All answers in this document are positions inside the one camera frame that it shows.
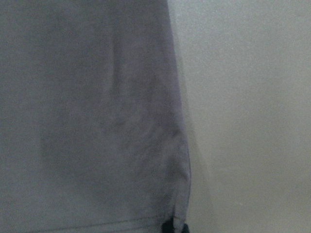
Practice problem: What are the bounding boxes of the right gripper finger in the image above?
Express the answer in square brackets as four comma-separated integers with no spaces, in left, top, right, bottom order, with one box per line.
[161,217,190,233]

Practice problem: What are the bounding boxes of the brown t-shirt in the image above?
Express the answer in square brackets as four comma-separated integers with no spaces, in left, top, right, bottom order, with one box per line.
[0,0,190,233]

